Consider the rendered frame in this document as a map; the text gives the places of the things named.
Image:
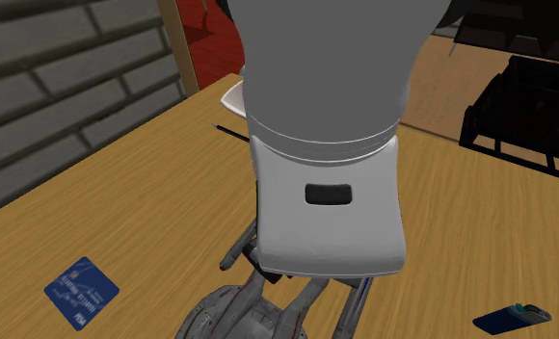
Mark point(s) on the grey starship model toy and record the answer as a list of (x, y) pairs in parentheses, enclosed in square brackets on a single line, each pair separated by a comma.
[(242, 314)]

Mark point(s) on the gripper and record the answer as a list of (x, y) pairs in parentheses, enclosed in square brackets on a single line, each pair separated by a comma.
[(259, 270)]

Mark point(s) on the black pen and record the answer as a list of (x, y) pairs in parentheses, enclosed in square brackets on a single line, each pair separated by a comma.
[(231, 133)]

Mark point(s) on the blue lighter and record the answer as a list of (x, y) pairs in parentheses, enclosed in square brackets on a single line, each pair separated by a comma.
[(505, 320)]

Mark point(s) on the white bowl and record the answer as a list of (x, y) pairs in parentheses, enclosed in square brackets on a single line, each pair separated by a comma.
[(235, 99)]

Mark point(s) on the blue bank card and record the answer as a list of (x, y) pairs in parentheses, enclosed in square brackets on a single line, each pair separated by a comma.
[(82, 292)]

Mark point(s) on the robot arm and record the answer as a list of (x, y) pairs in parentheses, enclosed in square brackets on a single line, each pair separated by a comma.
[(326, 94)]

